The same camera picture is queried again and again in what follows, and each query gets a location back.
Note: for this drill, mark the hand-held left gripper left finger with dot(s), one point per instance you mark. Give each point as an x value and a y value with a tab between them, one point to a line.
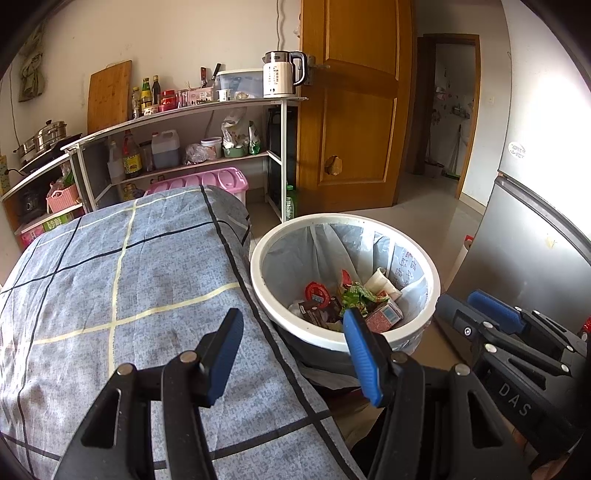
226	355

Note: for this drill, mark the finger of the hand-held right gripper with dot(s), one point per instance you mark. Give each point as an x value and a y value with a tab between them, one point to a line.
498	311
466	328

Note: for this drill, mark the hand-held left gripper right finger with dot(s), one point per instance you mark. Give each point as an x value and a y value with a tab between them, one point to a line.
362	355

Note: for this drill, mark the red strawberry milk carton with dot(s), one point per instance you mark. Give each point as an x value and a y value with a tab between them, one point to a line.
383	317

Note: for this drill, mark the brown chocolate wrapper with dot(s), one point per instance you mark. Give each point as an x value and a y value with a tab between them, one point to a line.
321	316

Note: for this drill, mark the green snack wrapper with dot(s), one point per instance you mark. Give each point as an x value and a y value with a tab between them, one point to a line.
360	295

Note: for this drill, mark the white round trash bin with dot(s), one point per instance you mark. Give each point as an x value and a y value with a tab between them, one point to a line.
277	314

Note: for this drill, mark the red round lid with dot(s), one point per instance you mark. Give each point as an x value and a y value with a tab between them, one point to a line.
318	293

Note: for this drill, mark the white tissue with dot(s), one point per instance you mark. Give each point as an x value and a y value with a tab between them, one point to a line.
383	281

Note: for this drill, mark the grey refrigerator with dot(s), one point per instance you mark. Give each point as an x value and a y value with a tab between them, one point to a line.
531	240

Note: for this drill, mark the clear bin liner bag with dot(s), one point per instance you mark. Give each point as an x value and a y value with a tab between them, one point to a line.
295	258

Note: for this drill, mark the mop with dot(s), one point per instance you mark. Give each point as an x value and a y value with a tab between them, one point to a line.
452	157

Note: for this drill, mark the pink plastic storage box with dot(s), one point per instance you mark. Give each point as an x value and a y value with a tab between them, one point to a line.
207	182

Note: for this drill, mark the yellow cooking oil bottle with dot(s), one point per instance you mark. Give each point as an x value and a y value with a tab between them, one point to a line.
134	191

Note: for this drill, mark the tied plastic bag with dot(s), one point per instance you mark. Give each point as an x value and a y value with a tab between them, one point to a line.
194	156

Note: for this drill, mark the green small basket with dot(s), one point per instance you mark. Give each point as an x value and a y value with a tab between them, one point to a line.
234	152

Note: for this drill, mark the white plastic tub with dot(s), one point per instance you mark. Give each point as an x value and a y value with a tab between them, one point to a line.
211	148

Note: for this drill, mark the dark liquid jerry can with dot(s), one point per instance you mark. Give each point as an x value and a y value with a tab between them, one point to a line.
165	152

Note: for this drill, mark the glass jar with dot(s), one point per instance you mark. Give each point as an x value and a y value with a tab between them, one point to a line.
147	158

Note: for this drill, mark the green cardboard box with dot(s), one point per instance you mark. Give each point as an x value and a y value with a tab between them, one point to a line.
56	224

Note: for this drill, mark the soy sauce bottle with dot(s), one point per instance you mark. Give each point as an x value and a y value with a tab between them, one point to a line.
132	159

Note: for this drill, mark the white plastic bottle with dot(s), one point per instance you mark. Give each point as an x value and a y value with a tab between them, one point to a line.
115	166

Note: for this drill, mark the white food bags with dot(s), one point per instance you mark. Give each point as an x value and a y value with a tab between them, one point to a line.
238	134

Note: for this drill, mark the pink woven basket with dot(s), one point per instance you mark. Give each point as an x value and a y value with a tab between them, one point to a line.
62	199

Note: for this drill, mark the pink cardboard box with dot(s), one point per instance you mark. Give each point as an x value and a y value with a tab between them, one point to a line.
31	236

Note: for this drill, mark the black kitchen appliance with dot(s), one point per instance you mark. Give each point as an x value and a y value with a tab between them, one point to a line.
31	203

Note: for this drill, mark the white metal shelf rack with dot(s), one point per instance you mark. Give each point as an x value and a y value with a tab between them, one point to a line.
184	110

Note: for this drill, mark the tin can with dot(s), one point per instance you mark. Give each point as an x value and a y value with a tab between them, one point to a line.
150	110

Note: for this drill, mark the steel cup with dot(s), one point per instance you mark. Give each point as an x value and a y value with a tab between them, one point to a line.
183	99

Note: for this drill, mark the red jar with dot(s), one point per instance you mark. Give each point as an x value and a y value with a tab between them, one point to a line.
168	101

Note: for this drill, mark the pink knife holder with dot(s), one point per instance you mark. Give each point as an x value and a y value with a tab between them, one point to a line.
201	96

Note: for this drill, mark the wooden door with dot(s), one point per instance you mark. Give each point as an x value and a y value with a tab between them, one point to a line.
355	92

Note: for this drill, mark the low white shelf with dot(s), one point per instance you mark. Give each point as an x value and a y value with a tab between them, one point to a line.
27	182

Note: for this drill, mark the black induction cooker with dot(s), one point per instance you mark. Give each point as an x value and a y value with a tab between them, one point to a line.
46	157

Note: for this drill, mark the clear storage box blue lid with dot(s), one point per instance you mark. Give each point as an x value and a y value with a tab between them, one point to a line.
240	83

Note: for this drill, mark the green glass bottle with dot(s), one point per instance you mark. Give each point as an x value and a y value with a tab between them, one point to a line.
146	94

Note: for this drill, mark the dark glass bottle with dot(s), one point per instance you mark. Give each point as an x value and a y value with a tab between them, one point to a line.
156	91

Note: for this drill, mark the wooden cutting board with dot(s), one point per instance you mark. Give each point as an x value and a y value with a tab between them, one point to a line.
110	97

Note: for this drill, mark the white electric kettle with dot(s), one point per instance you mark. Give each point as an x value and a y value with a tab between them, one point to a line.
279	76

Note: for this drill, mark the steel steamer pot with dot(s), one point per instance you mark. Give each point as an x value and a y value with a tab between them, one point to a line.
41	138

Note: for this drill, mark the hanging grey cloth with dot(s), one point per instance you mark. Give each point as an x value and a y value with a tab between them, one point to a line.
32	69

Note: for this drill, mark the wall power strip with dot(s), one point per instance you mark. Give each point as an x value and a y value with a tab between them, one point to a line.
3	175

